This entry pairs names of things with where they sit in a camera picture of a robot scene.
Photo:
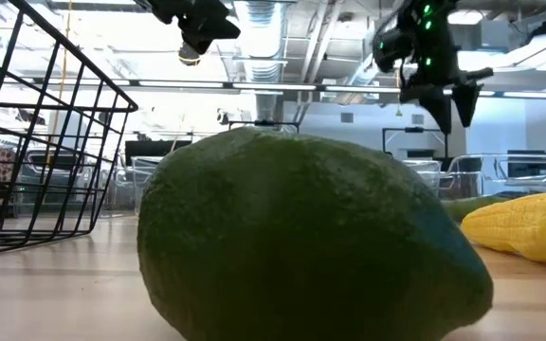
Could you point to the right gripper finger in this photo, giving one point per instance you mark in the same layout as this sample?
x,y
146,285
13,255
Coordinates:
x,y
441,111
467,102

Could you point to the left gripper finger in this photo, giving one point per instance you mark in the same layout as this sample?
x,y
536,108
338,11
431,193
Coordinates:
x,y
200,45
216,29

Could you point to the green cucumber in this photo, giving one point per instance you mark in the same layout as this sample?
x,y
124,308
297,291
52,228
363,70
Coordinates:
x,y
472,207

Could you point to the yellow corn cob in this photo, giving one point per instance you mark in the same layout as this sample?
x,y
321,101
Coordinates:
x,y
524,227

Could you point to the long ceiling light strip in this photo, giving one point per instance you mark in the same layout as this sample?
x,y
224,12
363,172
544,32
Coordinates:
x,y
529,95
206,84

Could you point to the clear plastic bin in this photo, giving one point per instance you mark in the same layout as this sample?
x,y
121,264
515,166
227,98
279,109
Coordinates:
x,y
424,171
529,170

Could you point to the black monitor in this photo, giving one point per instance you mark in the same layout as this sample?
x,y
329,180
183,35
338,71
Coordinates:
x,y
159,149

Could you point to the clear plastic container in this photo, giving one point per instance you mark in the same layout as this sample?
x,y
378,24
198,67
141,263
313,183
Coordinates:
x,y
128,184

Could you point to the large green avocado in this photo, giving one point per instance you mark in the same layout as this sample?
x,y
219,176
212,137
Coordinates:
x,y
301,237

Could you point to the black ceiling dome camera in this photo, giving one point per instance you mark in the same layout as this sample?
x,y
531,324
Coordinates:
x,y
187,58

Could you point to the silver ventilation duct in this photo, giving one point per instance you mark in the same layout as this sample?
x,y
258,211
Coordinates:
x,y
261,47

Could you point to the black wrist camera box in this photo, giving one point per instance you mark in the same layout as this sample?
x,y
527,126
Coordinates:
x,y
391,47

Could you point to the small black camera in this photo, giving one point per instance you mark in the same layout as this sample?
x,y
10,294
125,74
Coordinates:
x,y
222,117

